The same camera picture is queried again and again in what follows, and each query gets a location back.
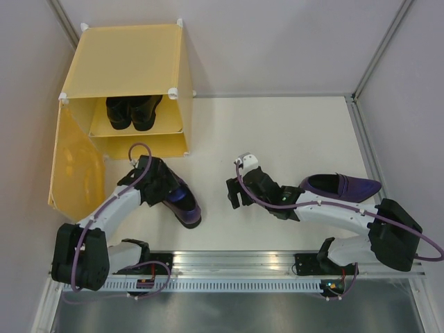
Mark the yellow shoe cabinet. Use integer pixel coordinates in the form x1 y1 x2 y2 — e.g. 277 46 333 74
55 23 194 160

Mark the black pointed loafer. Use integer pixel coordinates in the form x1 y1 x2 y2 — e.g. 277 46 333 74
129 95 162 131

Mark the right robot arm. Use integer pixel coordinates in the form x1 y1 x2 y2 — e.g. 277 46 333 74
226 167 422 274

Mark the black leather shoe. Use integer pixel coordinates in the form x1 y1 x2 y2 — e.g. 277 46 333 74
105 96 132 130

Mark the white slotted cable duct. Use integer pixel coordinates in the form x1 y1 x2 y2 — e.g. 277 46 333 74
62 280 322 293

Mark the right aluminium frame profile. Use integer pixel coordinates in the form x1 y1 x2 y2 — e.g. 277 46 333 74
345 0 444 333

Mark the purple cable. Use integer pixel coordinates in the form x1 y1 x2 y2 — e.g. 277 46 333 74
61 142 173 306
235 159 444 302

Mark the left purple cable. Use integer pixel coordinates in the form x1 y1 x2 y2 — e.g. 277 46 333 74
61 142 173 306

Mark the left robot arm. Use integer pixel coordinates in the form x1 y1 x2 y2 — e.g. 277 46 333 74
51 155 179 291

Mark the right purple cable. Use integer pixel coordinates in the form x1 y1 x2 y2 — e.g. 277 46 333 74
235 159 444 302

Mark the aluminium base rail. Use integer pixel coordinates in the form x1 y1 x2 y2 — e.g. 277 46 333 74
152 250 426 279

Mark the purple loafer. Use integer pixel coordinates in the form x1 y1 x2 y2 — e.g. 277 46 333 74
160 162 202 229
299 173 382 203

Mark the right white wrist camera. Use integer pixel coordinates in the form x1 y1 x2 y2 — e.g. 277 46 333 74
234 153 259 173

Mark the left aluminium frame post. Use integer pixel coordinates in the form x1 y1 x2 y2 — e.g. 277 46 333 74
46 0 80 48

